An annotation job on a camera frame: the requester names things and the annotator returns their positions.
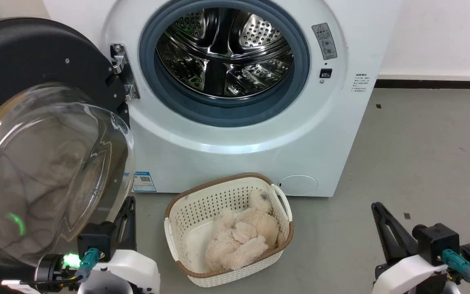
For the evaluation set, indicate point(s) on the cream plush toy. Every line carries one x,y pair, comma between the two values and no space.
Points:
243,237

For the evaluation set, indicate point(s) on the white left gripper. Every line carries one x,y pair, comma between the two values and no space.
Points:
133,269

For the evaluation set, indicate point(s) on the metal washer door hinge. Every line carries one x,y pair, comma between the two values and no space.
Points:
118,53

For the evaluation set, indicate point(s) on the white front-load washing machine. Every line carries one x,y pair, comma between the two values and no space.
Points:
218,163

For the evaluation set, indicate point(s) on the cream perforated laundry basket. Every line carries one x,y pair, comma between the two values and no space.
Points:
202,204

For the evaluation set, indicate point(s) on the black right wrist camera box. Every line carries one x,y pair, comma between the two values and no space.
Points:
437,243

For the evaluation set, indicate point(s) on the stainless steel washer drum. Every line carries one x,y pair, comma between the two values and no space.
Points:
259,36

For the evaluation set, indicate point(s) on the black round glass washer door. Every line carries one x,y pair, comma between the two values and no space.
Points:
23,53

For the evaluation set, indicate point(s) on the blue energy label sticker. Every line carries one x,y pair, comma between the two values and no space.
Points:
143,181

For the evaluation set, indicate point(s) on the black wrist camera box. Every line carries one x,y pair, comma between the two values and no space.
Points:
437,243
95,241

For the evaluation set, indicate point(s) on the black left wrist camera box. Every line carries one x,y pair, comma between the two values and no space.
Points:
95,241

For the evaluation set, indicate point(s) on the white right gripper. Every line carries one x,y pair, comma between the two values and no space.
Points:
406,275

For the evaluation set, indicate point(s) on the round white filter cover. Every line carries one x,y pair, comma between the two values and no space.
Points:
298,185

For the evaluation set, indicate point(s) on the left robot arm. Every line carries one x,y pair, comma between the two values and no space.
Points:
49,269

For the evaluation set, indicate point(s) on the black wall baseboard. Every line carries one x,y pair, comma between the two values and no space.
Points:
435,84

